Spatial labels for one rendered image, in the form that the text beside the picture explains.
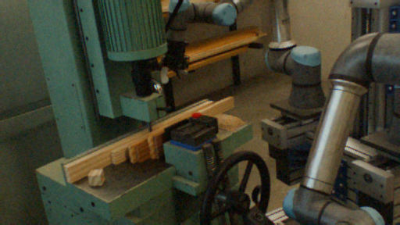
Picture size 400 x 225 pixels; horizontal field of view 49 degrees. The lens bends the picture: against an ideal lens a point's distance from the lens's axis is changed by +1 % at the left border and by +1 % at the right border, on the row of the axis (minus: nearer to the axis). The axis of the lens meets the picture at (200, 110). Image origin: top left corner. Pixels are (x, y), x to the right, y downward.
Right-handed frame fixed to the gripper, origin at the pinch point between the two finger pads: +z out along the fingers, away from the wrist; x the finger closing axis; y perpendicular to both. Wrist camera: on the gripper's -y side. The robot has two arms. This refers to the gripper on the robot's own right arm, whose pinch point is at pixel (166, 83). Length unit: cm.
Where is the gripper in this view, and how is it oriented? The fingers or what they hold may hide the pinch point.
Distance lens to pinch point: 175.6
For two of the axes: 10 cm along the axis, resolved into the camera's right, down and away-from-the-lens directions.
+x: 6.1, -3.3, 7.2
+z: -1.3, 8.6, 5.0
